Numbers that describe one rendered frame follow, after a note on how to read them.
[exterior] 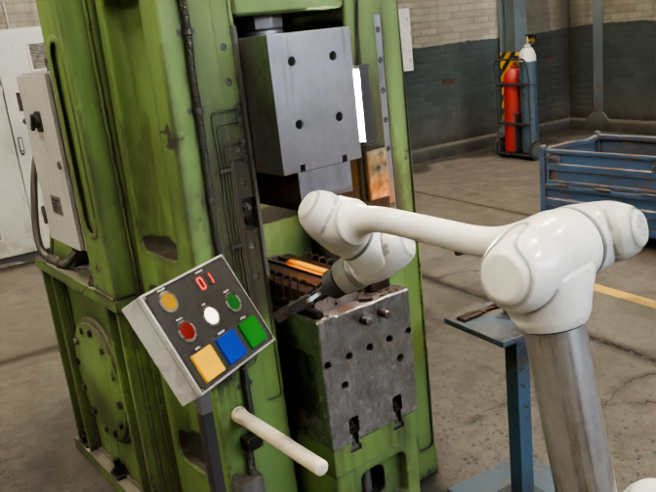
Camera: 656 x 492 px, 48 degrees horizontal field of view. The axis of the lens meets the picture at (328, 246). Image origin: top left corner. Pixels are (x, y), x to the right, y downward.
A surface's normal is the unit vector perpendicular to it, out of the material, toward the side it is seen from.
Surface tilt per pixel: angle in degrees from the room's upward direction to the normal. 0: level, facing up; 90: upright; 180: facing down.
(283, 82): 90
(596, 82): 90
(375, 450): 90
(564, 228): 39
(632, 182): 89
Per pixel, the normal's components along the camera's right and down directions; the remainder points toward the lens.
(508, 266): -0.76, 0.17
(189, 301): 0.71, -0.45
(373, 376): 0.61, 0.15
